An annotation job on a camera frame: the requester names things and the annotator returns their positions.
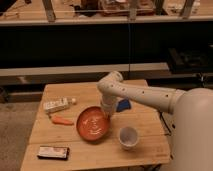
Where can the white tube with cap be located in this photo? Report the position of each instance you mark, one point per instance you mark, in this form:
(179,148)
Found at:
(58,105)

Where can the orange ceramic bowl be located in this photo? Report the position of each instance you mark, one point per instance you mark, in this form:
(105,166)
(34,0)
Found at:
(92,124)

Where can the long wooden shelf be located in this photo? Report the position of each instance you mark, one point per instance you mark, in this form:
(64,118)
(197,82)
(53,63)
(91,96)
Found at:
(83,69)

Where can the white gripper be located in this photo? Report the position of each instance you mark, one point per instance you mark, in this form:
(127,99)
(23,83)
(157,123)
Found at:
(108,105)

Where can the black rectangular box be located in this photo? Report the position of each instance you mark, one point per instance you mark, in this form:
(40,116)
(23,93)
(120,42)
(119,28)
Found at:
(53,152)

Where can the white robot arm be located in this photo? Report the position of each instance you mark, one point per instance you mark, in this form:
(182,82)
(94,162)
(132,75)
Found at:
(192,110)

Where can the orange carrot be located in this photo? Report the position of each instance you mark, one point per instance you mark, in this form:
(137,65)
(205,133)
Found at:
(61,121)

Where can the blue sponge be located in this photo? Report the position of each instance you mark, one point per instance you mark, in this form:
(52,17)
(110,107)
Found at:
(123,105)

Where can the white paper cup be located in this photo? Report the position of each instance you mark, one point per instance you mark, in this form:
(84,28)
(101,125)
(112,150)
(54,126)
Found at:
(128,137)

